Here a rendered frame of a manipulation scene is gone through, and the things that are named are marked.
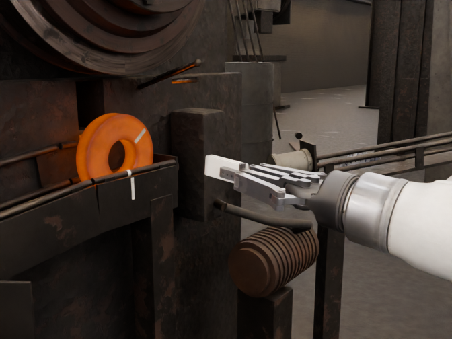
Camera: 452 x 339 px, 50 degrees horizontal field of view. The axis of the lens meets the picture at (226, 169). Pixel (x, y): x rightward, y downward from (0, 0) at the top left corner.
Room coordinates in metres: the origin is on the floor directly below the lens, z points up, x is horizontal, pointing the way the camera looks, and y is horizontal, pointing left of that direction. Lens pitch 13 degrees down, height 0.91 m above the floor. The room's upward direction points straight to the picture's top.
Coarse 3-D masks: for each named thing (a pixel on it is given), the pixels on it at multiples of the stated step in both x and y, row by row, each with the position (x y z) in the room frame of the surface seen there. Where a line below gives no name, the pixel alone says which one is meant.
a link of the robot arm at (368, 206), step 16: (368, 176) 0.56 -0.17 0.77; (384, 176) 0.56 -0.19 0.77; (352, 192) 0.54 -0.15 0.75; (368, 192) 0.54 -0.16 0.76; (384, 192) 0.53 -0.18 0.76; (352, 208) 0.53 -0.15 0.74; (368, 208) 0.53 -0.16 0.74; (384, 208) 0.52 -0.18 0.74; (352, 224) 0.53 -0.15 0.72; (368, 224) 0.52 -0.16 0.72; (384, 224) 0.51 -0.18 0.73; (352, 240) 0.55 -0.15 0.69; (368, 240) 0.53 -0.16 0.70; (384, 240) 0.51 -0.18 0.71
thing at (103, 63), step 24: (0, 0) 0.71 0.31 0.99; (24, 0) 0.69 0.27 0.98; (24, 24) 0.70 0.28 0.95; (48, 24) 0.72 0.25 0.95; (192, 24) 0.97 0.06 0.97; (48, 48) 0.76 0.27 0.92; (72, 48) 0.75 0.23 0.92; (96, 48) 0.78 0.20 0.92; (168, 48) 0.91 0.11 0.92; (120, 72) 0.82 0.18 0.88
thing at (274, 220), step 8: (216, 200) 1.00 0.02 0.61; (224, 208) 0.98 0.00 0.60; (232, 208) 0.97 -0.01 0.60; (240, 208) 0.98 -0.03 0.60; (240, 216) 0.98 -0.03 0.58; (248, 216) 0.98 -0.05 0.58; (256, 216) 0.99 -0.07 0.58; (264, 216) 1.00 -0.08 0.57; (264, 224) 1.00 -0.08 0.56; (272, 224) 1.00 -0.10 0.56; (280, 224) 1.00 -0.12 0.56; (288, 224) 1.00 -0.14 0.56; (296, 224) 1.00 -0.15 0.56; (304, 224) 1.00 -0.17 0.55; (312, 224) 1.02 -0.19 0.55; (296, 232) 1.02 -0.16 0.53
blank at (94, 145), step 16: (96, 128) 0.80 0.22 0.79; (112, 128) 0.82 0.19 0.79; (128, 128) 0.85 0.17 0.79; (144, 128) 0.88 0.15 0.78; (80, 144) 0.80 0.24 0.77; (96, 144) 0.79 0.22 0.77; (112, 144) 0.82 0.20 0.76; (128, 144) 0.87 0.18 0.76; (144, 144) 0.88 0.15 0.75; (80, 160) 0.79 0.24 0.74; (96, 160) 0.79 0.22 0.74; (128, 160) 0.87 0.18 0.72; (144, 160) 0.88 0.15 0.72; (80, 176) 0.80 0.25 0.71; (96, 176) 0.79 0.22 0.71
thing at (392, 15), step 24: (408, 0) 4.62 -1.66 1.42; (432, 0) 4.49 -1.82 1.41; (408, 24) 4.61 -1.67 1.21; (384, 48) 4.73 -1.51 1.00; (408, 48) 4.60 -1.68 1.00; (384, 72) 4.72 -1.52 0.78; (408, 72) 4.59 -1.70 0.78; (384, 96) 4.71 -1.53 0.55; (408, 96) 4.56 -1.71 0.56; (384, 120) 4.70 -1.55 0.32; (408, 120) 4.55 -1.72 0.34; (408, 144) 4.55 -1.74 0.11
